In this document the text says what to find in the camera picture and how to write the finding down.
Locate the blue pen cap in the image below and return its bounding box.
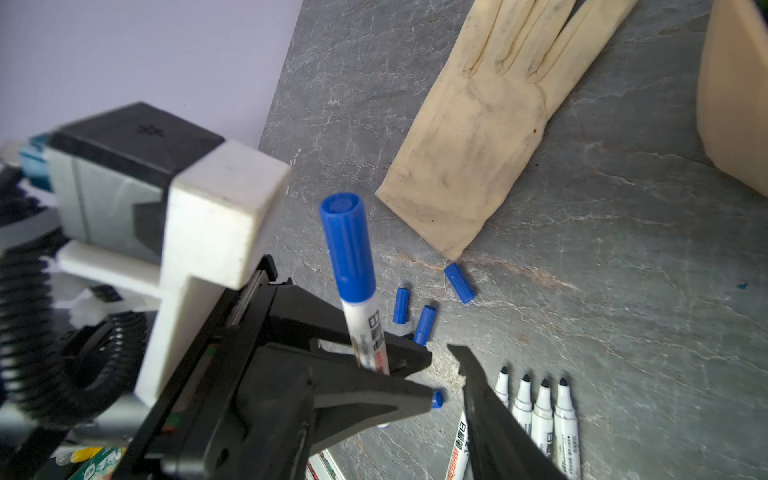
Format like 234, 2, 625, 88
393, 287, 410, 325
431, 389, 444, 410
444, 263, 476, 304
413, 305, 437, 346
319, 192, 376, 303

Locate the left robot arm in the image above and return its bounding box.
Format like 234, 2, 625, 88
1, 166, 433, 479

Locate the white marker pen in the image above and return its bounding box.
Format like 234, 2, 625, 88
512, 374, 533, 436
445, 365, 510, 480
530, 379, 554, 459
553, 377, 582, 480
319, 192, 390, 375

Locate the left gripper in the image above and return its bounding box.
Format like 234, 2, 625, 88
113, 255, 433, 479

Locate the tan pot green plant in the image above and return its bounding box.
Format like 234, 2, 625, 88
696, 0, 767, 196

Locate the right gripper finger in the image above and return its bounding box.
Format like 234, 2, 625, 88
447, 344, 566, 480

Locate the cream fabric glove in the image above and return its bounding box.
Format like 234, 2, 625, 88
376, 1, 633, 260

